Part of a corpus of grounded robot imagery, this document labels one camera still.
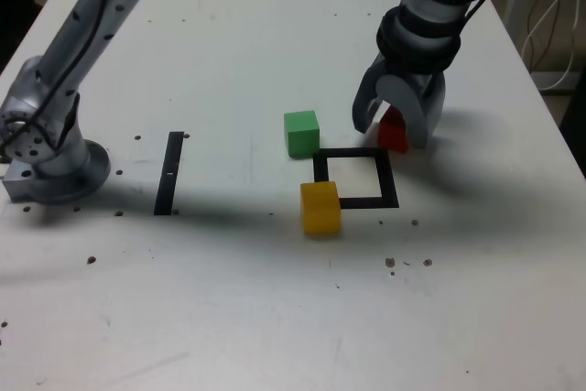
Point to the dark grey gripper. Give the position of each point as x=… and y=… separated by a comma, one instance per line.
x=407, y=74

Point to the black tape square outline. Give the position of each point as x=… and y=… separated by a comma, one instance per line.
x=388, y=180

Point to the green cube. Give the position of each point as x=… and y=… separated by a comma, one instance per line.
x=302, y=137

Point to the red cube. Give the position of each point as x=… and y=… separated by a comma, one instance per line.
x=393, y=137

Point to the yellow cube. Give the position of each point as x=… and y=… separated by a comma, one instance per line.
x=320, y=210

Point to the black tape strip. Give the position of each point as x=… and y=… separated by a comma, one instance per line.
x=167, y=180

